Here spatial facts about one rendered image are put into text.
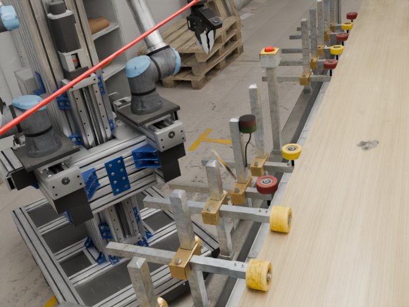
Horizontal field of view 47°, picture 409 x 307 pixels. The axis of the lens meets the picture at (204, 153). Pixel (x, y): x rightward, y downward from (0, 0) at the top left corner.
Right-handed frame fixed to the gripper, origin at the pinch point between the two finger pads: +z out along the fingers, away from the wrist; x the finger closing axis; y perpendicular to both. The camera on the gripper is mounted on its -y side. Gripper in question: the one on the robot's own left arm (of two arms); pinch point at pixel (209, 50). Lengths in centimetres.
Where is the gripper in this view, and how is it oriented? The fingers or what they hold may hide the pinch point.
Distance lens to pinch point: 192.3
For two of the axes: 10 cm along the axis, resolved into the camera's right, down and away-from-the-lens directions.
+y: -5.6, -3.3, 7.6
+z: 1.5, 8.6, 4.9
